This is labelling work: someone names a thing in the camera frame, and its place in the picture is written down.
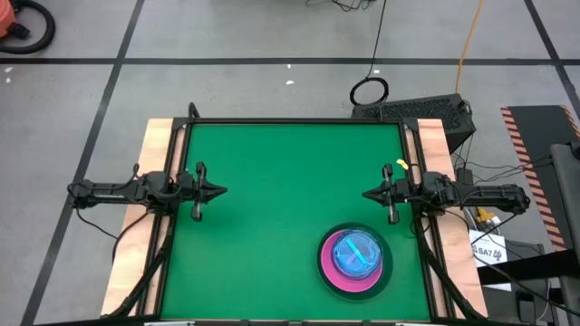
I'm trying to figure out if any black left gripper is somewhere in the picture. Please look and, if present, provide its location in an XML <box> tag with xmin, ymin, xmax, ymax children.
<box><xmin>179</xmin><ymin>161</ymin><xmax>228</xmax><ymax>223</ymax></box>

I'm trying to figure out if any black desk beam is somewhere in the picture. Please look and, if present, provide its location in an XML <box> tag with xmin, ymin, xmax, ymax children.
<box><xmin>475</xmin><ymin>247</ymin><xmax>580</xmax><ymax>287</ymax></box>

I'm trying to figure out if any opaque pink plastic plate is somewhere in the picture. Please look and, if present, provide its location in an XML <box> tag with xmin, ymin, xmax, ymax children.
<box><xmin>320</xmin><ymin>228</ymin><xmax>385</xmax><ymax>293</ymax></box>

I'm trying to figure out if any transparent blue plate with tape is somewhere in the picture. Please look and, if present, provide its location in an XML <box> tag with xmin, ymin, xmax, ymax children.
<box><xmin>330</xmin><ymin>227</ymin><xmax>384</xmax><ymax>280</ymax></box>

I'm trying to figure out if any green table mat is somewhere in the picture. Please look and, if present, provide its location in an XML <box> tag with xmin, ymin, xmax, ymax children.
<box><xmin>159</xmin><ymin>122</ymin><xmax>431</xmax><ymax>321</ymax></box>

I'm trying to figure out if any yellow cable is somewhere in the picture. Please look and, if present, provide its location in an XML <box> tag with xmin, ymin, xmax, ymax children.
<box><xmin>454</xmin><ymin>0</ymin><xmax>486</xmax><ymax>94</ymax></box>

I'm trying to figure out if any white label sign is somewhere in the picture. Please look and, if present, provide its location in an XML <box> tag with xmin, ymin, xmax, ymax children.
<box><xmin>468</xmin><ymin>228</ymin><xmax>509</xmax><ymax>268</ymax></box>

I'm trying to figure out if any black hazard-striped floor mat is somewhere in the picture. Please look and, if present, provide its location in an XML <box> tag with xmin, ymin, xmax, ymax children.
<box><xmin>499</xmin><ymin>104</ymin><xmax>580</xmax><ymax>253</ymax></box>

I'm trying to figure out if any yellow cable connector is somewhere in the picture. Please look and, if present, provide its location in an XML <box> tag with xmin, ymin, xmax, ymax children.
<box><xmin>475</xmin><ymin>206</ymin><xmax>496</xmax><ymax>225</ymax></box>

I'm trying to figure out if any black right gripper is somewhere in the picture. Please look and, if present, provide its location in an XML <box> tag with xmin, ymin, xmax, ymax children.
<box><xmin>361</xmin><ymin>163</ymin><xmax>423</xmax><ymax>225</ymax></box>

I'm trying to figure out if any black computer tower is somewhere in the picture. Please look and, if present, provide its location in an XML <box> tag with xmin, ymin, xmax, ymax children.
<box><xmin>351</xmin><ymin>92</ymin><xmax>478</xmax><ymax>154</ymax></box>

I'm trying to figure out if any black cable with coil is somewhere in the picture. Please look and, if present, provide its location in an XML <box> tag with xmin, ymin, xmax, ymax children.
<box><xmin>349</xmin><ymin>0</ymin><xmax>391</xmax><ymax>107</ymax></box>

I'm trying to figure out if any black aluminium table frame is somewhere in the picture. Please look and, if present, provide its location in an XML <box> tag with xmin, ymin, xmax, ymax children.
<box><xmin>107</xmin><ymin>101</ymin><xmax>488</xmax><ymax>323</ymax></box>

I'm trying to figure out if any light wooden table board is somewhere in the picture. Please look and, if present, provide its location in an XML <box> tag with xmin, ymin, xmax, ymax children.
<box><xmin>100</xmin><ymin>118</ymin><xmax>488</xmax><ymax>318</ymax></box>

